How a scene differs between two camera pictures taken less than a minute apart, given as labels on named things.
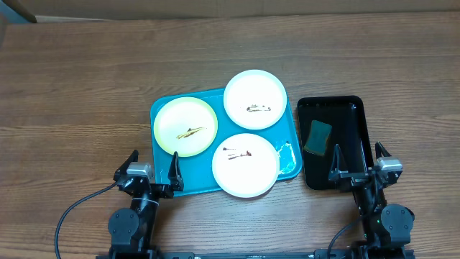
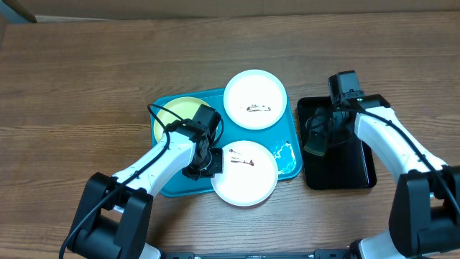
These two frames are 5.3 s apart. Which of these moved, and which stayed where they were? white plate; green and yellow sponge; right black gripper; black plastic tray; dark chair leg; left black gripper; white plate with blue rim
Moved: right black gripper; white plate; left black gripper
Stayed: dark chair leg; black plastic tray; white plate with blue rim; green and yellow sponge
